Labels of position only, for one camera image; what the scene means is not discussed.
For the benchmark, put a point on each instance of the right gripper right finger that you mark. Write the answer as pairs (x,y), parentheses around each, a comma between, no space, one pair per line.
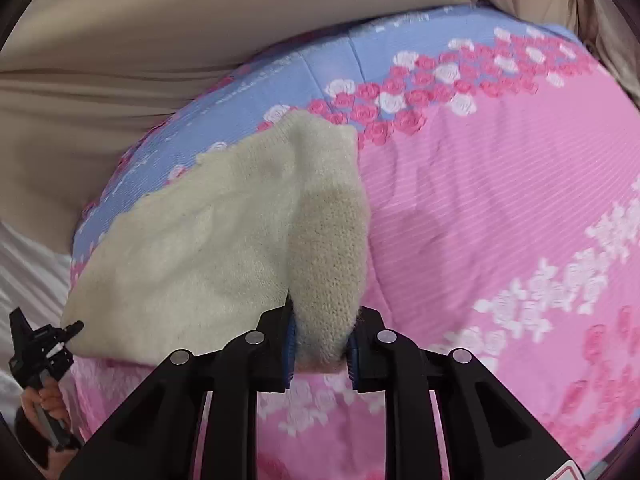
(446,415)

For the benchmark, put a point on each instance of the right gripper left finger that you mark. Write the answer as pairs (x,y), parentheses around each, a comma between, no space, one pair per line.
(195,416)

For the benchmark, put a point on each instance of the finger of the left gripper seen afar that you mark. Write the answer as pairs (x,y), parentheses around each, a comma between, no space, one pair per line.
(73,329)

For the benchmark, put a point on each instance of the cream knit cardigan black hearts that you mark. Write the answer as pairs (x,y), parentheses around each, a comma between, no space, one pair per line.
(279,218)

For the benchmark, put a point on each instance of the person's left hand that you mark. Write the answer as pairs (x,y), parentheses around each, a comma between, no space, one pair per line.
(50,399)

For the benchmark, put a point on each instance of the white sheer curtain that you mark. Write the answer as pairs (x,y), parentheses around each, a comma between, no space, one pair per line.
(36,280)

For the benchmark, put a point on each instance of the pink blue rose bedsheet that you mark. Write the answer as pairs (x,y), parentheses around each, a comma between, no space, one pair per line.
(501,161)

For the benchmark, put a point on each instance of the beige curtain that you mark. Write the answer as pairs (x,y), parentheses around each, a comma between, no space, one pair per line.
(81,80)

